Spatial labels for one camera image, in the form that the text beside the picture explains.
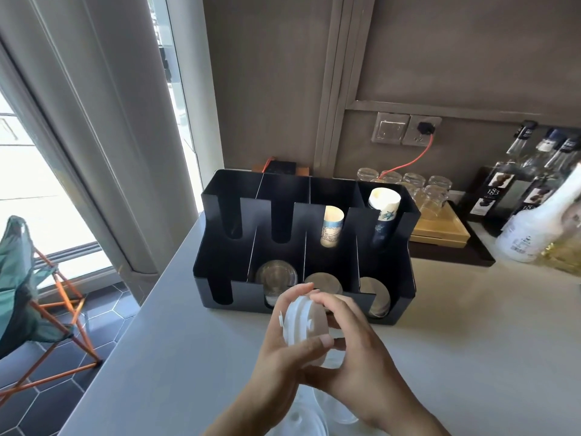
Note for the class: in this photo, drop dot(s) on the person's right hand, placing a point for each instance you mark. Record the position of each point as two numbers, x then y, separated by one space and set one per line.
363 376

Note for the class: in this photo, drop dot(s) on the person's left hand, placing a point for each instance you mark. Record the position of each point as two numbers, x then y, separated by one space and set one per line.
272 372

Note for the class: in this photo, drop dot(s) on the person's right thumb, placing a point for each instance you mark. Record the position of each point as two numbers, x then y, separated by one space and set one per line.
322 376

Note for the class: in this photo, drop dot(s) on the person's left thumb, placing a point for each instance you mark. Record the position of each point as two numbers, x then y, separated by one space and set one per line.
311 349

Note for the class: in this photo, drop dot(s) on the person's right forearm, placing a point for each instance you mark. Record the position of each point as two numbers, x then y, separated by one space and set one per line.
408 424

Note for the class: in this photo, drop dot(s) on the person's left forearm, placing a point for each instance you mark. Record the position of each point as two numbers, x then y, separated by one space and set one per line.
240 422

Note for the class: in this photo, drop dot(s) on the stack of flat lids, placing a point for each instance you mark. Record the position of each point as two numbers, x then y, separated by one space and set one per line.
376 295
324 282

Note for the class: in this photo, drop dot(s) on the stack of clear dome lids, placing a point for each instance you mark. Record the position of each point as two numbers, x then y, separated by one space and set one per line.
274 276

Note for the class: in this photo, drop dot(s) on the stack of beige paper cups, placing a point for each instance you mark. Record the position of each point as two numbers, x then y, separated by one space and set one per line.
332 229

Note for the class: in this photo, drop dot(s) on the black cup and lid organizer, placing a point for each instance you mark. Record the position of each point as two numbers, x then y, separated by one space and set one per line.
227 249

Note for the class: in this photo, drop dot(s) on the stack of blue paper cups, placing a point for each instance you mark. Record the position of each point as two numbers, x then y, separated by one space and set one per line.
383 213

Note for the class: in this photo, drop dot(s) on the wooden tray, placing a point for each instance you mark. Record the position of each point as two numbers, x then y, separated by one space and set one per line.
442 229

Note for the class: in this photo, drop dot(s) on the dark brown base tray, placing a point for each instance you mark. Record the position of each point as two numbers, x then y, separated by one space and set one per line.
476 254

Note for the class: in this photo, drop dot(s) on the cluster of clear drinking glasses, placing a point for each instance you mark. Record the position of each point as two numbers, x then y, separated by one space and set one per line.
435 197

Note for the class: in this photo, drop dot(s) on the black power plug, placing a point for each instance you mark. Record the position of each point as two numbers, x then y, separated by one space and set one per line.
425 128

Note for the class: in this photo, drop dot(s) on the white plastic bottle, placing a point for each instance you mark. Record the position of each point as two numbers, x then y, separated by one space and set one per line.
531 231

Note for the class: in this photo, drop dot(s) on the clear syrup bottle black label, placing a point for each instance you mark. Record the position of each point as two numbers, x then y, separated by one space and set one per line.
499 181
538 167
565 158

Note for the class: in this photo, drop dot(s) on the yellow liquid bottle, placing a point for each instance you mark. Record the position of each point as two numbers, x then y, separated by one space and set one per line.
565 252

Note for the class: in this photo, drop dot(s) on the narrow glass window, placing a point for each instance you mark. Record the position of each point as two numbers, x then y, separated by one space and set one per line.
174 86

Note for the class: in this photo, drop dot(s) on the grey curtain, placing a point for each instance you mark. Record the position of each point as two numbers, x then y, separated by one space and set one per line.
90 131

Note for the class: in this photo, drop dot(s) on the large glass window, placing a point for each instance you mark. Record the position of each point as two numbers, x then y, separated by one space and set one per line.
31 199

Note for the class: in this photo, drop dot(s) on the grey wall switch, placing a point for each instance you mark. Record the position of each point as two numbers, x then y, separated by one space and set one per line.
390 127

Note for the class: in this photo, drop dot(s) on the grey wall socket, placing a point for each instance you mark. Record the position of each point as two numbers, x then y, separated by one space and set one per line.
411 136

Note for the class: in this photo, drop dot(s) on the green folding chair orange frame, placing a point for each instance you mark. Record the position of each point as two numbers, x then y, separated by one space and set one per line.
20 286

